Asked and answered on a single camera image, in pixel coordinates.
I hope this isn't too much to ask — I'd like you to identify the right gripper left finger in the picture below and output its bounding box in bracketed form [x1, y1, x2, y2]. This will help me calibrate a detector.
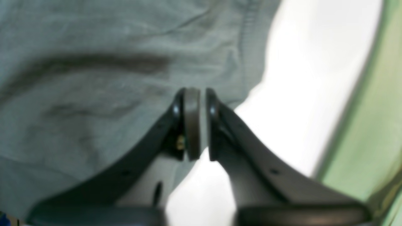
[27, 88, 201, 226]

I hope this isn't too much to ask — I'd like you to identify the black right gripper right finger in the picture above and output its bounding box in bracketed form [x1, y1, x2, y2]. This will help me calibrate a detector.
[206, 89, 372, 226]

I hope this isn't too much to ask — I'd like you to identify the dark grey t-shirt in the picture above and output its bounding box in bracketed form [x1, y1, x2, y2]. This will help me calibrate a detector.
[0, 0, 280, 218]

